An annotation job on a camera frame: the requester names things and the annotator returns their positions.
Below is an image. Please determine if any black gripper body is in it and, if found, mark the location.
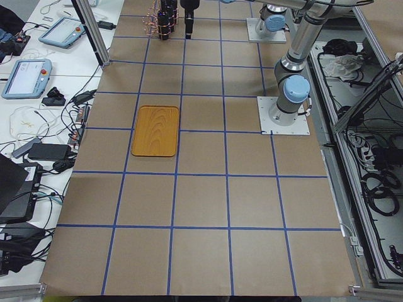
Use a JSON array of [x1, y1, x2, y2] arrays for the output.
[[180, 0, 200, 9]]

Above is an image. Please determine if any dark wine bottle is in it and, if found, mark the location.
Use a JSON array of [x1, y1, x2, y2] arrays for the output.
[[161, 0, 176, 33], [157, 10, 171, 40]]

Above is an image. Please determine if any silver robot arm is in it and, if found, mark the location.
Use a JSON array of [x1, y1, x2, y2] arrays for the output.
[[262, 0, 373, 126], [179, 0, 287, 40]]

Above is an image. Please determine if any wooden tray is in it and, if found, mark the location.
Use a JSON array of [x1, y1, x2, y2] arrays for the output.
[[131, 105, 179, 157]]

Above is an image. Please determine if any black power adapter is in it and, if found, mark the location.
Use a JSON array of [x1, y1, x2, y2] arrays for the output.
[[97, 21, 116, 30]]

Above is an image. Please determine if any blue teach pendant far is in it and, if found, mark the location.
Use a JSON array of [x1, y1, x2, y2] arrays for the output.
[[38, 17, 86, 49]]

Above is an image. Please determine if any blue teach pendant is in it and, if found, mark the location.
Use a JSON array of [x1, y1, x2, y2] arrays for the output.
[[38, 17, 86, 49], [1, 59, 52, 99]]

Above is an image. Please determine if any blue teach pendant near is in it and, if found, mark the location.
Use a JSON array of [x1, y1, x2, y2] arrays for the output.
[[1, 59, 52, 99]]

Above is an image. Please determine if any black power brick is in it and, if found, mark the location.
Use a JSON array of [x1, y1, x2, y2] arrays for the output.
[[28, 143, 71, 161]]

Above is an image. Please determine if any black laptop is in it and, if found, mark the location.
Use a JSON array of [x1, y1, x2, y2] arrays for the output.
[[1, 155, 42, 224]]

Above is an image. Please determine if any copper wire bottle basket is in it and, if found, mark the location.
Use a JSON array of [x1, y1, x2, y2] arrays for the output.
[[143, 0, 178, 39]]

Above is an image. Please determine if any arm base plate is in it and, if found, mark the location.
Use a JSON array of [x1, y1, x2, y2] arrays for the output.
[[246, 14, 287, 43], [257, 96, 310, 136]]

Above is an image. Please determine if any aluminium frame post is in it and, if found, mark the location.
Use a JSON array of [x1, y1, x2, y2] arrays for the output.
[[71, 0, 110, 69]]

